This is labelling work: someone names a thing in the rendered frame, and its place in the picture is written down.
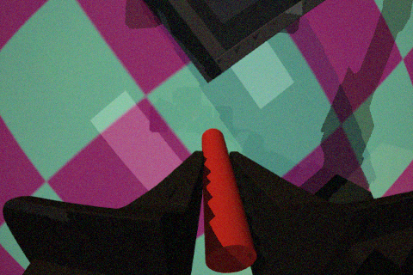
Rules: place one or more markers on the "red peg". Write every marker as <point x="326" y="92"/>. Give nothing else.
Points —
<point x="229" y="245"/>

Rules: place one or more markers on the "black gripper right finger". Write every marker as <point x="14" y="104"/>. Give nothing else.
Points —
<point x="298" y="233"/>

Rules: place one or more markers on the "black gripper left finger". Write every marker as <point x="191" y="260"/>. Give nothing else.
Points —
<point x="154" y="235"/>

